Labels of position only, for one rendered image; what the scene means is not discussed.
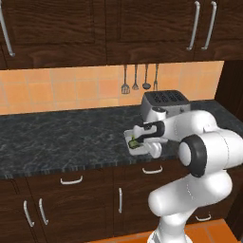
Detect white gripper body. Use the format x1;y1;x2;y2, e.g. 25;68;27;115
147;141;166;159

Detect white vegetable container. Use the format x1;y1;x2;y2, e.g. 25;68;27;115
123;128;152;157

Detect green cucumber piece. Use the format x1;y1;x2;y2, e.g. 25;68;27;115
127;136;142;149

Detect dark wood drawer front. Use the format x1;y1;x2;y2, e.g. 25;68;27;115
26;166;115;197
112;159;191;191

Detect silver four-slot toaster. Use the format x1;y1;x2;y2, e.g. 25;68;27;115
140;89;193;125

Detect dark wood base cupboard door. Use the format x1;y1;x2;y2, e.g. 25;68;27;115
0;178;36;243
112;181;160;237
29;189;116;243

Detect grey hanging ladle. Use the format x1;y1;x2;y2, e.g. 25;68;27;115
141;64;151;91

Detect grey hanging fork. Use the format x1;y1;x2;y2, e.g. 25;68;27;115
153;64;159;92

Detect grey hanging slotted spatula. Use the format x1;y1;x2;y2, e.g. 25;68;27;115
121;65;131;95

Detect dark wood tall cupboard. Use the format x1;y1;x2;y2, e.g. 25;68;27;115
214;59;243;140

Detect silver drawer handle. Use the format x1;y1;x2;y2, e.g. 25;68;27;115
141;164;164;176
194;214;213;223
59;175;84;186

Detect silver base cupboard handle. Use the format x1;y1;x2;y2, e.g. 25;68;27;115
22;199;36;229
118;187;124;215
37;197;50;227

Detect dark wood wall cupboard door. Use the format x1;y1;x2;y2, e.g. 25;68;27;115
193;0;243;62
0;0;108;70
105;0;203;65

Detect silver wall cupboard handle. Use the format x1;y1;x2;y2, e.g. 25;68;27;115
0;0;16;58
185;0;201;52
200;0;218;51

